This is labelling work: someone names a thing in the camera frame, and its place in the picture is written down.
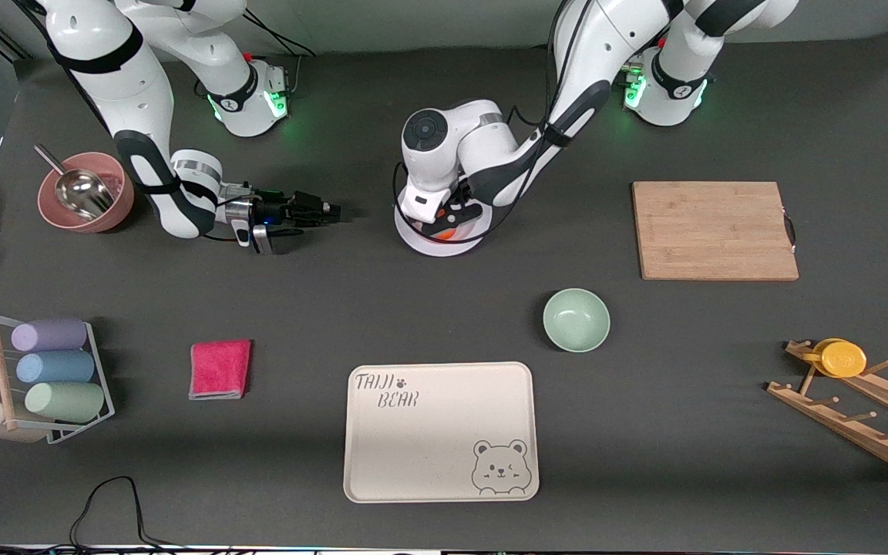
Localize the white round plate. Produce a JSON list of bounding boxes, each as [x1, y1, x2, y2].
[[395, 177, 493, 257]]

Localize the pale green bowl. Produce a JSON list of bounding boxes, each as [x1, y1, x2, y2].
[[543, 288, 611, 354]]

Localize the pink bowl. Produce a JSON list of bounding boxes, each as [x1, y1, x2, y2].
[[38, 151, 136, 234]]

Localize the pink folded cloth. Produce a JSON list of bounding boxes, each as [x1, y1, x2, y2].
[[189, 339, 253, 401]]

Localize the metal scoop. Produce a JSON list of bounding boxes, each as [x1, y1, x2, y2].
[[34, 144, 116, 220]]

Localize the cream bear print tray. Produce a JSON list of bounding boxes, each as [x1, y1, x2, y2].
[[343, 362, 540, 504]]

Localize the wooden cutting board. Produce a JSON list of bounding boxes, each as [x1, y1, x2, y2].
[[631, 181, 800, 281]]

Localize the purple cup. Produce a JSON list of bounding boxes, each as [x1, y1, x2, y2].
[[11, 318, 89, 353]]

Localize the blue cup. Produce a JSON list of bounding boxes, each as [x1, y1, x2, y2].
[[15, 351, 96, 385]]

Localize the green cup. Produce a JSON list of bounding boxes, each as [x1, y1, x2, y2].
[[25, 382, 106, 423]]

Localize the yellow cup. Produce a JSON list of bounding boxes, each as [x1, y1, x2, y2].
[[802, 338, 868, 378]]

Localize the wooden peg drying rack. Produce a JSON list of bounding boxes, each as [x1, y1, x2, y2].
[[766, 340, 888, 486]]

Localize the black right arm base cables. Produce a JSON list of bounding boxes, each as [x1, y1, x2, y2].
[[240, 12, 318, 97]]

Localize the black arm base cables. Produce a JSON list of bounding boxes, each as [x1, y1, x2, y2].
[[240, 12, 318, 97], [620, 31, 672, 86]]

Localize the black left arm base cables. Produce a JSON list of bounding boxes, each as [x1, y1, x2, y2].
[[620, 31, 672, 86]]

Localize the black table edge cable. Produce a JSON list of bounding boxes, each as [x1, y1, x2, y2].
[[0, 476, 206, 555]]

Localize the white wire cup rack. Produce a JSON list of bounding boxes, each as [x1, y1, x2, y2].
[[0, 310, 116, 446]]

